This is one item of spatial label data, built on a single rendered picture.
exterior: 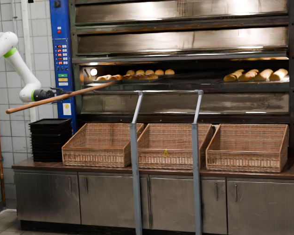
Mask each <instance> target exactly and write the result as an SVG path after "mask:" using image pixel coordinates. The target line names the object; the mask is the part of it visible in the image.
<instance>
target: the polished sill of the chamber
mask: <svg viewBox="0 0 294 235"><path fill-rule="evenodd" d="M94 86H97V85H82V86H81V90H83V89H86V88H90V87H94ZM238 88H289V82H264V83H179V84H122V85H111V86H107V87H104V88H100V89H97V90H167V89H238Z"/></svg>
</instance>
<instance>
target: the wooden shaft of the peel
mask: <svg viewBox="0 0 294 235"><path fill-rule="evenodd" d="M115 84H118V81H113V82H109V83H104V84H101V85H97V86H94V87H90V88H86V89H83V90H78V91H74V92H72V93H71V94H64V95H60V96H56V97H52V98H48V99H44V100H41V101H37V102H34V103H30V104H26V105H22V106H18V107H15V108H11V109H8V110H6V114H11V113H14V112H18V111H22V110H25V109H29V108H33V107H36V106H39V105H43V104H47V103H51V102H54V101H57V100H61V99H64V98H68V97H72V96H75V95H79V94H83V93H86V92H89V91H93V90H97V89H100V88H104V87H107V86H111V85H115Z"/></svg>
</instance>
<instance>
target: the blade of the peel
mask: <svg viewBox="0 0 294 235"><path fill-rule="evenodd" d="M159 79H161V78H158V79H143V80H122V83H150V82H153V81H156V80H159ZM113 81H115V80H93V83H109V82H113Z"/></svg>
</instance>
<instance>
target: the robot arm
mask: <svg viewBox="0 0 294 235"><path fill-rule="evenodd" d="M17 44H18V38H17V36H16V34H14V33H12V32H5V33H3V32H0V58H1V57H2V56H3V57H4V58H5V59H6V60H7V61H8V62H9V64H10V65H11V66H12V67H13V68H14V69H15V71H16V72H17V73H18V75H19V76H20V77H21V79H22V80H23V82H24V83H25V85H26V86H25V87H24V88H23V89H22V90H21V91H20V93H19V98H20V100H21V101H22V102H24V103H29V102H37V101H41V100H44V99H48V98H52V97H55V94H57V93H62V94H71V93H72V92H67V91H63V89H62V88H54V87H50V89H49V90H41V83H40V82H39V81H38V80H37V78H36V77H35V76H34V75H33V74H32V72H31V71H30V70H29V68H28V67H27V65H26V64H25V62H24V61H23V59H22V58H21V56H20V54H19V52H18V51H17V49H16V46H17ZM51 90H60V91H59V92H53V91H51ZM68 99H72V97H68V98H64V99H61V101H54V102H51V104H54V103H62V102H63V101H64V100H68Z"/></svg>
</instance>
